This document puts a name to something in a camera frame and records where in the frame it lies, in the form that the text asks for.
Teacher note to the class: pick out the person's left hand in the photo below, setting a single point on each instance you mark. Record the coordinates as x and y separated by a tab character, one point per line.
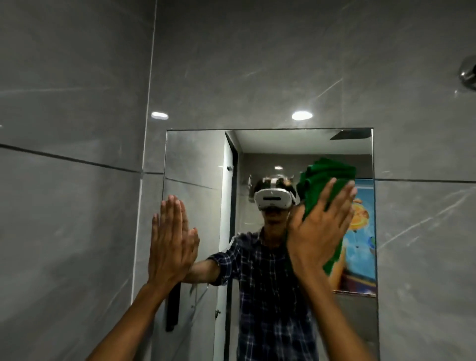
169	253

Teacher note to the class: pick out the person's right hand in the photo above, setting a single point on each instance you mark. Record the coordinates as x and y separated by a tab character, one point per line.
314	241

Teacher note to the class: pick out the person's right thumb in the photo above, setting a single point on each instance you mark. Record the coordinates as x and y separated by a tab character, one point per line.
296	219

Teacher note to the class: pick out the person's left little finger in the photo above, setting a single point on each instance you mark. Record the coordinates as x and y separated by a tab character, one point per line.
155	228

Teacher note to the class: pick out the person's right middle finger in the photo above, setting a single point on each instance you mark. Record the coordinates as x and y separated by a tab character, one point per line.
340	202

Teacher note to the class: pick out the person's right little finger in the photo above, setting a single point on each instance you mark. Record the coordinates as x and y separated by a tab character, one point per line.
347	228

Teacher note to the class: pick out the person's left middle finger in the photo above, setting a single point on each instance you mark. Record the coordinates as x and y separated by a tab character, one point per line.
171	217

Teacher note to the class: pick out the person's left thumb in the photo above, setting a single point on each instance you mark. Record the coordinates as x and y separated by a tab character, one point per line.
194	243

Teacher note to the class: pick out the green cleaning cloth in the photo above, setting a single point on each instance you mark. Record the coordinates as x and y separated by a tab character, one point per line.
320	174

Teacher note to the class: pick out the person's right forearm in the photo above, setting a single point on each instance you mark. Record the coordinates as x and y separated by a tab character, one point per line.
331	316

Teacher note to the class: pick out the person's left forearm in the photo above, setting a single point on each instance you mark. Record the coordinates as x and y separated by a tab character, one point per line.
130	323

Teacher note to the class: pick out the frameless wall mirror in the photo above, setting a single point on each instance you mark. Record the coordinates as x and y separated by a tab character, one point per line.
200	167

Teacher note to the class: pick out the chrome wall fixture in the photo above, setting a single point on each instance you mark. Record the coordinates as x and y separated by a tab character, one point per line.
468	72

